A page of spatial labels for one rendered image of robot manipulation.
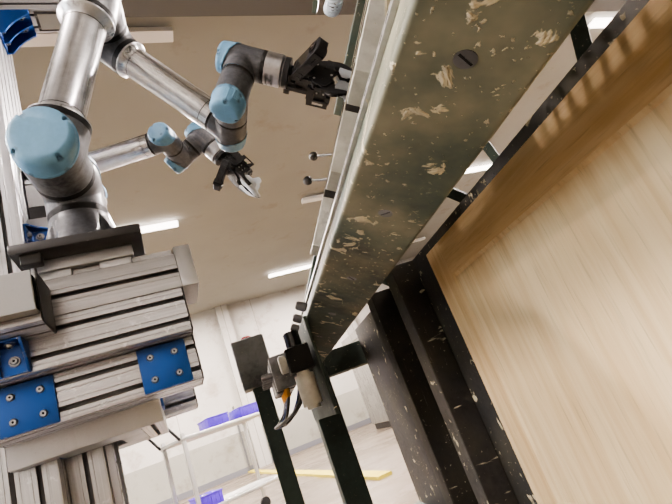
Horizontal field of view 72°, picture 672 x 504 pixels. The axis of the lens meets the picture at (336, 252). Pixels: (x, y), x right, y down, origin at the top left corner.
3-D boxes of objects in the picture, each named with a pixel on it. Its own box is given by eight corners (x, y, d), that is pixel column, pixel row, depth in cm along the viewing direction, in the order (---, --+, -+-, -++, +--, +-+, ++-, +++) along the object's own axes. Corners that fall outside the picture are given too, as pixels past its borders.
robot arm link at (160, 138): (27, 157, 155) (165, 112, 152) (51, 172, 165) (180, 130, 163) (30, 188, 151) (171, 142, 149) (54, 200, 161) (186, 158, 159)
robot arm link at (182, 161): (154, 151, 162) (177, 130, 163) (169, 166, 172) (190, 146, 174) (168, 165, 159) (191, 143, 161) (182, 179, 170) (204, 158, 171)
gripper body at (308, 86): (334, 87, 115) (287, 75, 115) (339, 61, 107) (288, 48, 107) (328, 111, 112) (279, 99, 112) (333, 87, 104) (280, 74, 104)
